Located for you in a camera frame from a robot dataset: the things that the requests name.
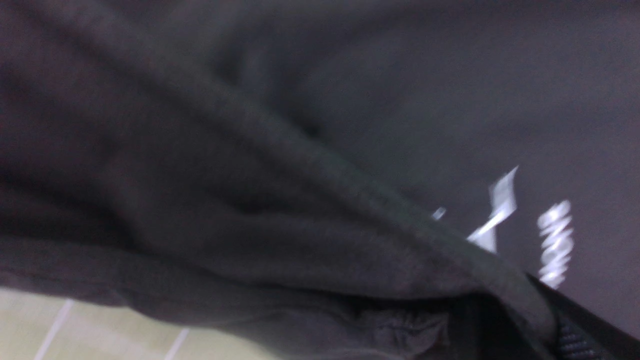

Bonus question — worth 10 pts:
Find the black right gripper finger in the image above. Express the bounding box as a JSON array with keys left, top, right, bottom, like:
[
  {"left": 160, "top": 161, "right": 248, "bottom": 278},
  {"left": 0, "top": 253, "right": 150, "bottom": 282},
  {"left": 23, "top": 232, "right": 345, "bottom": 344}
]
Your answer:
[{"left": 527, "top": 275, "right": 640, "bottom": 360}]

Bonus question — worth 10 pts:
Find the dark gray long-sleeve top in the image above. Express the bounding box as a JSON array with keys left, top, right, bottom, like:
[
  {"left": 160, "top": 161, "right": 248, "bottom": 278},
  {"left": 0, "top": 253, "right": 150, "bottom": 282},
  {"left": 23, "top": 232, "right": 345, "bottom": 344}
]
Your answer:
[{"left": 1, "top": 0, "right": 639, "bottom": 360}]

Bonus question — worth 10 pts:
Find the light green checkered mat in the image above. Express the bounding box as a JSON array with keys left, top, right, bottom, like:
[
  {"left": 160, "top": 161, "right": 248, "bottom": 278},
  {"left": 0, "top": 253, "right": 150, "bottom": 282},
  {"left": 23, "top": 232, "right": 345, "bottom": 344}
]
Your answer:
[{"left": 0, "top": 289, "right": 273, "bottom": 360}]

